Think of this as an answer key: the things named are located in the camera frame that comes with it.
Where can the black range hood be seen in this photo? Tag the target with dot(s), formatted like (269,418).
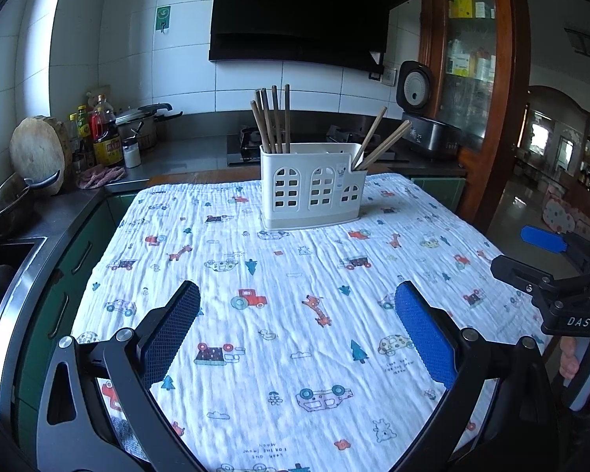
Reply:
(300,10)

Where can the small white jar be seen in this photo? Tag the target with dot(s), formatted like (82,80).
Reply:
(132,153)

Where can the dark wooden chopstick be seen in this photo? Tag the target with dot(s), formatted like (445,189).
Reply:
(286,118)
(268,113)
(276,118)
(264,118)

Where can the light wooden chopstick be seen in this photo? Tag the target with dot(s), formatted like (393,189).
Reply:
(371,133)
(259,125)
(388,141)

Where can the white wall socket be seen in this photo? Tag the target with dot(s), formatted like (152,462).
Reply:
(390,75)

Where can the black gas stove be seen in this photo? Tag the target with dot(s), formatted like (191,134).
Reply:
(319,137)

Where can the stainless steel sink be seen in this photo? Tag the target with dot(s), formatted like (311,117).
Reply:
(27,275)

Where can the round wooden cutting board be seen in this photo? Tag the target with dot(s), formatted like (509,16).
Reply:
(37,152)

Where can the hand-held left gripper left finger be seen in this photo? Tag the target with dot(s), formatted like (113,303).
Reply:
(169,334)

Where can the green cabinet under stove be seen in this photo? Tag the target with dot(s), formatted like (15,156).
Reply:
(442,191)

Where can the small yellow-capped bottle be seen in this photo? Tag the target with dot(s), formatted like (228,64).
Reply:
(74,132)

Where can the white plastic chopstick holder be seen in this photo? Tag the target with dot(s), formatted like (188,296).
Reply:
(302,155)

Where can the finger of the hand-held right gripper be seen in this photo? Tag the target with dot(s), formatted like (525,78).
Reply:
(543,237)
(514,270)

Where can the patterned play mat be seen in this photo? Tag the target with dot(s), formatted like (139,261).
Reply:
(560,216)

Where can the green cabinet under sink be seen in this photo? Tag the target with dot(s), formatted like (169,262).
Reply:
(73,265)

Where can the pink rag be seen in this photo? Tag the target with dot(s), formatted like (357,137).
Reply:
(101,177)

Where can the green wall hook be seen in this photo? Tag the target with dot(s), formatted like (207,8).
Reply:
(163,19)

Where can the brown wooden cabinet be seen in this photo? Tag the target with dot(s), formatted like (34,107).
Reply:
(506,108)

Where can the white printed cloth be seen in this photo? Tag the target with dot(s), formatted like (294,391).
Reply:
(300,265)

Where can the steel pressure cooker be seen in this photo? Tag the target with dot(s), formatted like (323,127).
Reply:
(142,130)

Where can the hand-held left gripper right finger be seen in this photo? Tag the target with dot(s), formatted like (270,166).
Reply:
(423,339)

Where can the green-labelled oil bottle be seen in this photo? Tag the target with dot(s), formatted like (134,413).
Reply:
(84,130)

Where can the black and silver electric pot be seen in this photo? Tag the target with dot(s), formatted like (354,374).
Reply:
(432,135)

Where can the person's right hand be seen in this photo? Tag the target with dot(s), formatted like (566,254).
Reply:
(568,361)

